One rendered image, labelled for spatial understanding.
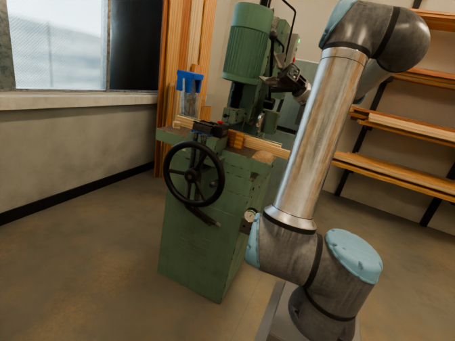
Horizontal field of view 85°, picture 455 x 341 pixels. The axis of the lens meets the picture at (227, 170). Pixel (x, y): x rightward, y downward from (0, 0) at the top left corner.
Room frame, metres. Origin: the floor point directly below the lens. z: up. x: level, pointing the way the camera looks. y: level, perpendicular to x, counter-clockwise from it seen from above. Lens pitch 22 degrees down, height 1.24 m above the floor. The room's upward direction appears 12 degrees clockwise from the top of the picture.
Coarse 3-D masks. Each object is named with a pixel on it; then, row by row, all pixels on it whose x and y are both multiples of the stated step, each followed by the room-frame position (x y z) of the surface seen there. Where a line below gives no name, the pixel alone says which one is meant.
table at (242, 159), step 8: (160, 128) 1.23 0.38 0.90; (168, 128) 1.26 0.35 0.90; (184, 128) 1.33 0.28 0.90; (160, 136) 1.20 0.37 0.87; (168, 136) 1.19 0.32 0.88; (176, 136) 1.18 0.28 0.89; (184, 136) 1.18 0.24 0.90; (184, 152) 1.05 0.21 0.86; (224, 152) 1.10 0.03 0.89; (232, 152) 1.09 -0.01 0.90; (240, 152) 1.11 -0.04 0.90; (248, 152) 1.14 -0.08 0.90; (208, 160) 1.02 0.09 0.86; (224, 160) 1.10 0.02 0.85; (232, 160) 1.08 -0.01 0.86; (240, 160) 1.07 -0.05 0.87; (248, 160) 1.06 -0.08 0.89; (256, 160) 1.05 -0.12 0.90; (272, 160) 1.10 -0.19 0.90; (248, 168) 1.06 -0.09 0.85; (256, 168) 1.05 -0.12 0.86; (264, 168) 1.04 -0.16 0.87; (272, 168) 1.14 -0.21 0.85
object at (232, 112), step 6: (228, 108) 1.23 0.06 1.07; (234, 108) 1.26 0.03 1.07; (240, 108) 1.31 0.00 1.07; (228, 114) 1.23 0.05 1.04; (234, 114) 1.22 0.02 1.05; (240, 114) 1.29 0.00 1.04; (222, 120) 1.23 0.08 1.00; (228, 120) 1.22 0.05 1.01; (234, 120) 1.22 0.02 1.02; (240, 120) 1.31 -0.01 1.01
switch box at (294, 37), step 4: (288, 32) 1.50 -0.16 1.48; (288, 36) 1.49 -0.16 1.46; (292, 36) 1.49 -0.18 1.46; (296, 36) 1.48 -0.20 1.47; (292, 40) 1.49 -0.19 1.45; (296, 40) 1.48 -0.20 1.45; (284, 44) 1.50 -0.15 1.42; (292, 44) 1.48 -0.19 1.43; (296, 44) 1.49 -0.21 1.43; (284, 48) 1.50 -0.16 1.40; (288, 48) 1.49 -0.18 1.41; (292, 48) 1.48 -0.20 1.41; (284, 52) 1.49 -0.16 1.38; (288, 52) 1.49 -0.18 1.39; (292, 52) 1.48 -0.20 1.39; (296, 52) 1.56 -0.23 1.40; (288, 56) 1.49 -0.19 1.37; (292, 56) 1.49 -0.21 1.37; (288, 60) 1.48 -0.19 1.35
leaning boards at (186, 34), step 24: (168, 0) 2.52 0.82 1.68; (192, 0) 2.85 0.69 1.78; (216, 0) 3.27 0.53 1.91; (168, 24) 2.51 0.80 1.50; (192, 24) 2.87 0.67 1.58; (168, 48) 2.50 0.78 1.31; (192, 48) 2.90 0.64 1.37; (168, 72) 2.52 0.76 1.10; (168, 96) 2.48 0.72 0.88; (168, 120) 2.42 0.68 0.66; (168, 144) 2.44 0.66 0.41
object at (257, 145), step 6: (246, 138) 1.25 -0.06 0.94; (246, 144) 1.23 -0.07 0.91; (252, 144) 1.22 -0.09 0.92; (258, 144) 1.21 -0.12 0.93; (264, 144) 1.20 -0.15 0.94; (258, 150) 1.21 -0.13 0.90; (270, 150) 1.19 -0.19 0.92; (276, 150) 1.18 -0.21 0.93; (282, 150) 1.18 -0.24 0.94; (282, 156) 1.17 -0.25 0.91
